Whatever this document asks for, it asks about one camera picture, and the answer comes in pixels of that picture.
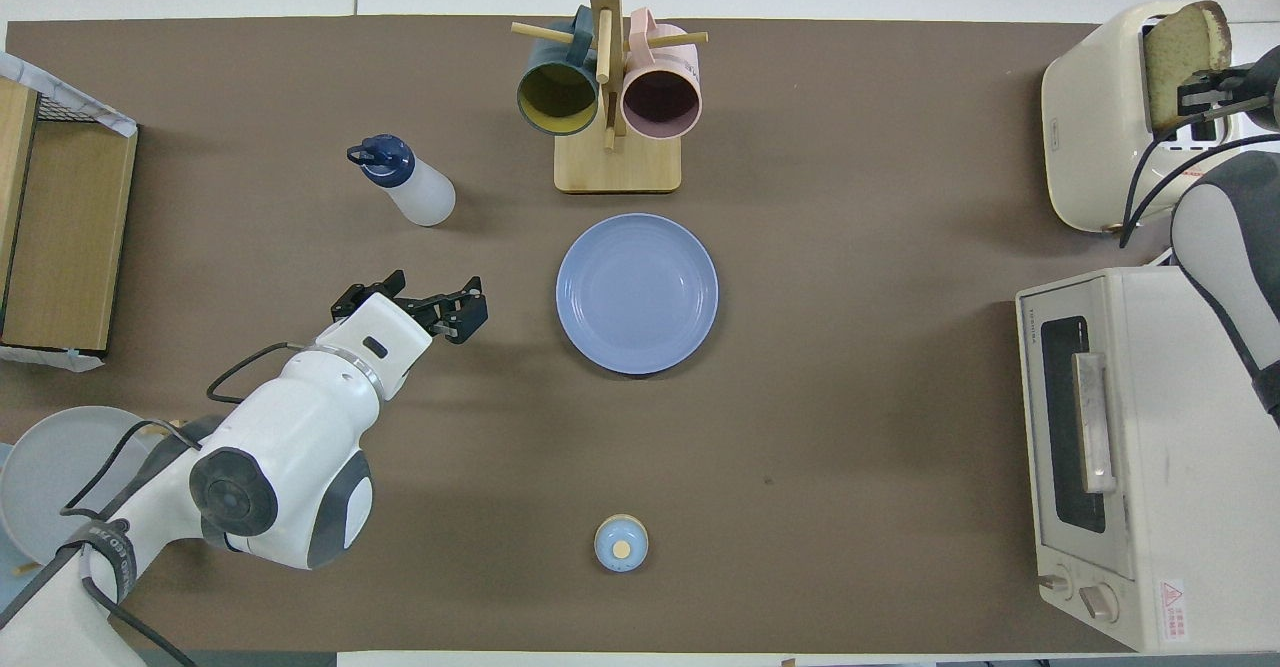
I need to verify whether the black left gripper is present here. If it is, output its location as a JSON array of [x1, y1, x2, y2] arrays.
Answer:
[[332, 269, 489, 345]]

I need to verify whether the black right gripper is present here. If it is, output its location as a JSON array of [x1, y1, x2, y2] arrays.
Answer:
[[1178, 45, 1280, 133]]

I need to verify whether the bread slice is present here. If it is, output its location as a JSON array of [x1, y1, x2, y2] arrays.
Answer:
[[1143, 1, 1231, 138]]

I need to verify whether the squeeze bottle with blue cap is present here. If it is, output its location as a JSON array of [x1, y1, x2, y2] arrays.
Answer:
[[347, 134, 457, 228]]

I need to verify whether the periwinkle blue plate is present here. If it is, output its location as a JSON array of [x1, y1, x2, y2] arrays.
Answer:
[[555, 212, 720, 377]]

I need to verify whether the pale grey plate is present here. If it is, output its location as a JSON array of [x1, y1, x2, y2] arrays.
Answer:
[[0, 405, 176, 566]]

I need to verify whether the wooden plate rack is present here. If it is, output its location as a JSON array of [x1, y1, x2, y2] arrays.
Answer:
[[12, 417, 191, 576]]

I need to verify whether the light blue plate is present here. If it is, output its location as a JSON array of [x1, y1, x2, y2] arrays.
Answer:
[[0, 444, 41, 598]]

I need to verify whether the cream two-slot toaster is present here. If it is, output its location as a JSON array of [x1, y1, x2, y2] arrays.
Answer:
[[1040, 1, 1244, 236]]

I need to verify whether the wooden mug tree stand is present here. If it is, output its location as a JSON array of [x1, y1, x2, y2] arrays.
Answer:
[[511, 0, 709, 195]]

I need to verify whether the dark teal mug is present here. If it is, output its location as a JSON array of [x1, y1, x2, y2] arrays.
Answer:
[[516, 5, 602, 137]]

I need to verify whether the pink mug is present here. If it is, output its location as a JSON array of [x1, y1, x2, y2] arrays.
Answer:
[[620, 7, 704, 142]]

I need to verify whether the white toaster oven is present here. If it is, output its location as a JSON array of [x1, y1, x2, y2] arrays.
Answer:
[[1015, 265, 1280, 654]]

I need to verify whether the brown table mat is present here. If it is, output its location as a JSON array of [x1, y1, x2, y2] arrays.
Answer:
[[0, 15, 1233, 653]]

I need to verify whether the black wire basket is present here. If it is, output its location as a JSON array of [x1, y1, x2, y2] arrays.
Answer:
[[35, 87, 101, 126]]

